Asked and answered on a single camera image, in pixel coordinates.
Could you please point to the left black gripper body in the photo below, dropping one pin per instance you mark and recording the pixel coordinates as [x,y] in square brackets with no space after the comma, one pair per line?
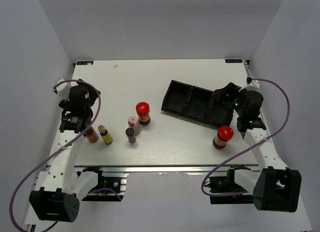
[93,94]

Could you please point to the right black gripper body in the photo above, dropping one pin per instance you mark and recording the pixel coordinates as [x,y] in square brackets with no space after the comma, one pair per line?
[237,103]

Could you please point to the red-label sauce bottle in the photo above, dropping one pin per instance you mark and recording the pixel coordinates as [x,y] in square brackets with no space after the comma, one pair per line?
[91,135]

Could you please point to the red-lid sauce jar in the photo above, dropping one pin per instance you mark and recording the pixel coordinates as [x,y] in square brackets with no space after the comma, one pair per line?
[143,113]
[224,134]

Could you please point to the yellow-label small bottle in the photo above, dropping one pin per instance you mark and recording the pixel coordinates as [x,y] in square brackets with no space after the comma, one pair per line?
[105,135]

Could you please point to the black-lid spice bottle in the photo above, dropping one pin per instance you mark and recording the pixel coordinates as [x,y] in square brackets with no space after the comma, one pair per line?
[130,133]

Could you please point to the pink-lid spice bottle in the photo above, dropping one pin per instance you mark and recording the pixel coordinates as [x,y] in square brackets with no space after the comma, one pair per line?
[134,124]

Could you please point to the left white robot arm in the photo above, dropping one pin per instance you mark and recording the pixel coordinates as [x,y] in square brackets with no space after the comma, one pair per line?
[59,196]

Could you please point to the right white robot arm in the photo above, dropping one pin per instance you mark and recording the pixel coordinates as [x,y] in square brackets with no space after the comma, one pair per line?
[276,187]

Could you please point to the black three-compartment tray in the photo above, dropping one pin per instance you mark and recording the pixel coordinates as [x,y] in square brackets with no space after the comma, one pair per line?
[196,104]

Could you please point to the left blue corner sticker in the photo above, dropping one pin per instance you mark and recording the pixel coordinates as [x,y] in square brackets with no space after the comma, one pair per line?
[80,63]

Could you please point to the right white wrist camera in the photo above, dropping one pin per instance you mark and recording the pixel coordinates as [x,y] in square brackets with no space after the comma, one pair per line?
[251,85]

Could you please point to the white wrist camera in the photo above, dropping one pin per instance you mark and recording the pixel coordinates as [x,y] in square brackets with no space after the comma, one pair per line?
[251,85]
[63,90]

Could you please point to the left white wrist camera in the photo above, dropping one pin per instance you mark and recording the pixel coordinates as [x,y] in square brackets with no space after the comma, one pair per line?
[63,90]

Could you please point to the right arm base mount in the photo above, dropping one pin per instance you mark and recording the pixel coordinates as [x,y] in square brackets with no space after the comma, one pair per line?
[226,184]

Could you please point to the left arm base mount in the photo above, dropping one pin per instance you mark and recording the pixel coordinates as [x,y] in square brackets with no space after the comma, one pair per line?
[111,186]

